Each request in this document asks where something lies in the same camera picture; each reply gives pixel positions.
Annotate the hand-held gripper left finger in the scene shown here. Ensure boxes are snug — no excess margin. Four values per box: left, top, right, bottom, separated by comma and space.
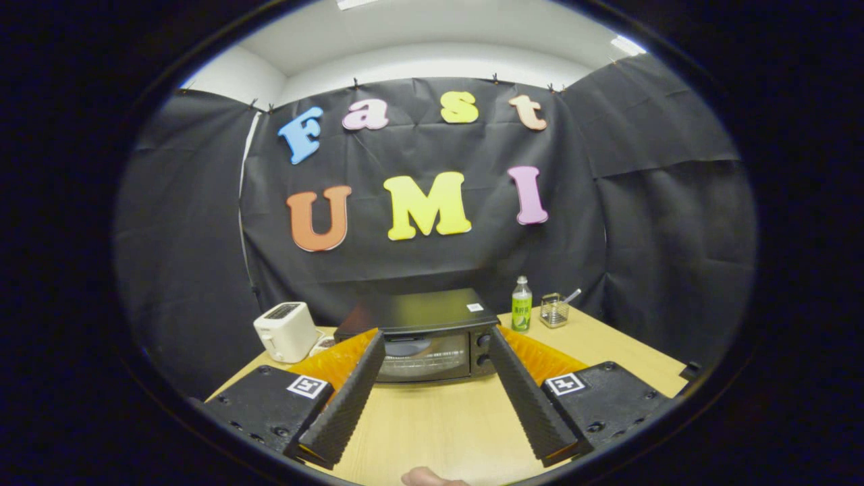
196, 329, 387, 470

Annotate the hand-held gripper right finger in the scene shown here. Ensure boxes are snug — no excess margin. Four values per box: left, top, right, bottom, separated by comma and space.
487, 325, 676, 468

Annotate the black toaster oven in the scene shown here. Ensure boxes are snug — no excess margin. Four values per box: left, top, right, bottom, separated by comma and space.
334, 288, 502, 385

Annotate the white bread toaster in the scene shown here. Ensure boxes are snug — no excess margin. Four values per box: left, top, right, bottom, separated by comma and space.
253, 302, 319, 364

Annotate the green label bottle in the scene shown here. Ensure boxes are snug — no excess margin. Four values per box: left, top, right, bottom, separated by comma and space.
511, 275, 533, 333

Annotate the clear wire holder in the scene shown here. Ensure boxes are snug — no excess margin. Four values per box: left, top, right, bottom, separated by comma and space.
540, 293, 570, 329

